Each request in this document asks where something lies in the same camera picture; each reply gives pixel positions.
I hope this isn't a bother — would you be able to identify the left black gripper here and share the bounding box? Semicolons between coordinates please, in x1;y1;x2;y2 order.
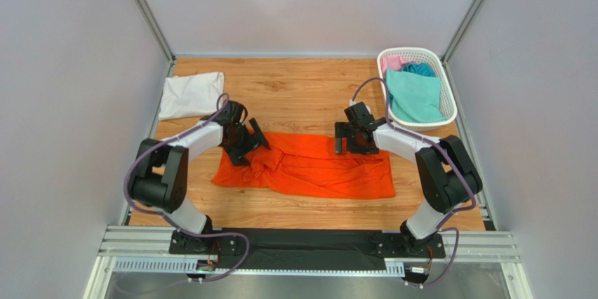
223;119;270;166

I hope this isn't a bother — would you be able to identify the orange t-shirt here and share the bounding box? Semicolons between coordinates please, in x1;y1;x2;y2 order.
211;132;396;200

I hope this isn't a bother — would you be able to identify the white t-shirt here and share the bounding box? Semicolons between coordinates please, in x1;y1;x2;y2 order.
158;72;225;121

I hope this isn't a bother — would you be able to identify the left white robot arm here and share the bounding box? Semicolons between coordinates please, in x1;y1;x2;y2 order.
124;100;270;254

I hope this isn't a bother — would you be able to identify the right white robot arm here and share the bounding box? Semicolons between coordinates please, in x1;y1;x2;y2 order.
335;100;483;256

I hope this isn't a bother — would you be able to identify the teal t-shirt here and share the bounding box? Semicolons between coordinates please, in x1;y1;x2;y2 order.
385;69;446;124

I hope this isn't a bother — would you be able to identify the pink t-shirt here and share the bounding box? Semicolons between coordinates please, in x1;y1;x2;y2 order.
379;55;408;76

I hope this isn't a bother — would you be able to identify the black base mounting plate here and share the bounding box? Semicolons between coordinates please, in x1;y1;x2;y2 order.
168;228;446;271

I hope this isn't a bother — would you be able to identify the blue t-shirt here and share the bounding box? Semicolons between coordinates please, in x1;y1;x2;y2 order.
401;62;436;77

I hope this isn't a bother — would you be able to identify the white plastic laundry basket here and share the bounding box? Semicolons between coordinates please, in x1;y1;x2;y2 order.
377;47;458;131

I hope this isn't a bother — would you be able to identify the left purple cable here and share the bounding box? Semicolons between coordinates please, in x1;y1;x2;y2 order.
122;93;251;283

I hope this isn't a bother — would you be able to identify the purple cable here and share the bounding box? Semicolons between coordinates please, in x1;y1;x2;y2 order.
350;77;477;288
122;93;251;283

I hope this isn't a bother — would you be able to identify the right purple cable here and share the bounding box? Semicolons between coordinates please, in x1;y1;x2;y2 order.
350;77;477;288

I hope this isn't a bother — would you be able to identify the aluminium frame rail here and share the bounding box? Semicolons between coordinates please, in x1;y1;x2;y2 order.
84;226;532;298

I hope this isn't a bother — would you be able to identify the left aluminium corner post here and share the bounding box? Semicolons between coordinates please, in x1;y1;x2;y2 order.
134;0;176;65

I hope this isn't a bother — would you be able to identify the aluminium corner post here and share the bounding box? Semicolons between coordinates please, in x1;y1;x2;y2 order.
442;0;486;65
134;0;176;65

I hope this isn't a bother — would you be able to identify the right aluminium corner post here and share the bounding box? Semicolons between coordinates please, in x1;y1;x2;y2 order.
442;0;486;65

